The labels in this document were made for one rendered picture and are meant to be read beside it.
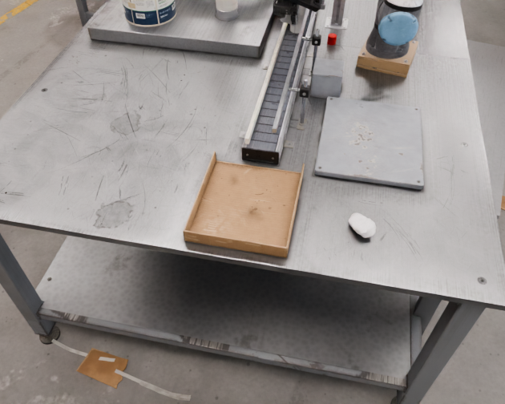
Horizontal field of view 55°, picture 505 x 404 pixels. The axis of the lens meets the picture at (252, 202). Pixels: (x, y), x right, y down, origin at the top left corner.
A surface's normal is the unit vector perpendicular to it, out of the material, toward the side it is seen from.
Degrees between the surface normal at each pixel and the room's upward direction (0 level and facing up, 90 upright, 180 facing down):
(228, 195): 0
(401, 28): 95
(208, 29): 0
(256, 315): 1
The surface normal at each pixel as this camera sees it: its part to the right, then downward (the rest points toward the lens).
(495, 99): 0.00, -0.67
